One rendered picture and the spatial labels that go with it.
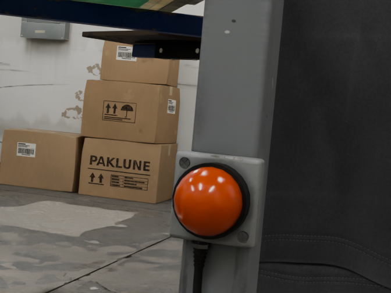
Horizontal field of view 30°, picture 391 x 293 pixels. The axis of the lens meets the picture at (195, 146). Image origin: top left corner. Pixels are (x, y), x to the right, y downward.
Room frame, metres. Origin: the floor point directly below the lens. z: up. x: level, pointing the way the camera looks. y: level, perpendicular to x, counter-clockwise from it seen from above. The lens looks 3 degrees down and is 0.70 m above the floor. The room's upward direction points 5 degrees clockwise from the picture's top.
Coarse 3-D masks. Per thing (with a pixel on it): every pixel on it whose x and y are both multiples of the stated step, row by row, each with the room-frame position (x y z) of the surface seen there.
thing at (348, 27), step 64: (320, 0) 0.69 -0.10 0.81; (384, 0) 0.67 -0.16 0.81; (320, 64) 0.69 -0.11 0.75; (384, 64) 0.67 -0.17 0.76; (320, 128) 0.69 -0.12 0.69; (384, 128) 0.67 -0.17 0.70; (320, 192) 0.69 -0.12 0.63; (384, 192) 0.67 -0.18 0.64; (320, 256) 0.69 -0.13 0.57; (384, 256) 0.66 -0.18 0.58
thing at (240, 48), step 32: (224, 0) 0.42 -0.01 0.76; (256, 0) 0.41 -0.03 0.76; (224, 32) 0.42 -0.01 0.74; (256, 32) 0.41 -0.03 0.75; (224, 64) 0.42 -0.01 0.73; (256, 64) 0.41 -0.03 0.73; (224, 96) 0.42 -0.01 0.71; (256, 96) 0.41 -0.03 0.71; (224, 128) 0.42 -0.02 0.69; (256, 128) 0.41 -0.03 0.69; (192, 160) 0.41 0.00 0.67; (224, 160) 0.40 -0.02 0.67; (256, 160) 0.40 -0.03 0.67; (256, 192) 0.40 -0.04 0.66; (256, 224) 0.40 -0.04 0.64; (192, 256) 0.42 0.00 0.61; (224, 256) 0.41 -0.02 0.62; (256, 256) 0.44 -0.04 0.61; (192, 288) 0.42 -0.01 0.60; (224, 288) 0.41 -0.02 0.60; (256, 288) 0.44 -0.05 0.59
